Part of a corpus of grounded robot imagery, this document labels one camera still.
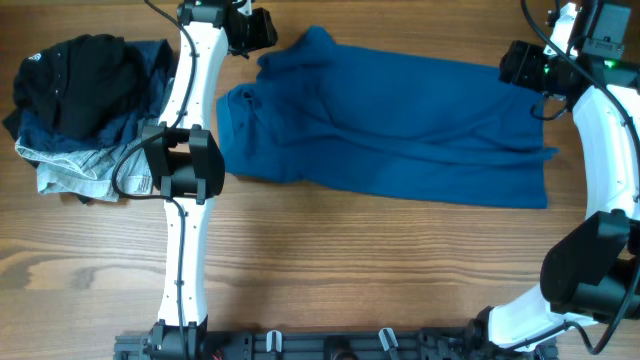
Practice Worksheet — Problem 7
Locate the blue polo shirt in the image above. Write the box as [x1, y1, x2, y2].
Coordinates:
[216, 26, 553, 209]

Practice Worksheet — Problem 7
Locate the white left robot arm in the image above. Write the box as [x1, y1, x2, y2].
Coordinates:
[114, 1, 278, 359]

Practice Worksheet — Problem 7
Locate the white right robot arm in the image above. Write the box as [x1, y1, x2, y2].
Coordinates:
[468, 41, 639, 355]

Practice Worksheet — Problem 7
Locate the navy folded garment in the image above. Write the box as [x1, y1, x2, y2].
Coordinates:
[5, 40, 174, 153]

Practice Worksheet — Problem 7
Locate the black folded garment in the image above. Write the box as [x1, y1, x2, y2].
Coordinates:
[13, 34, 146, 140]

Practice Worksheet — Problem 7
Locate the light grey denim garment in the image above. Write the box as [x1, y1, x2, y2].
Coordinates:
[15, 130, 153, 202]

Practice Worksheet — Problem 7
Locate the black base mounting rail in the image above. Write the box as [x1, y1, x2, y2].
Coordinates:
[113, 325, 559, 360]

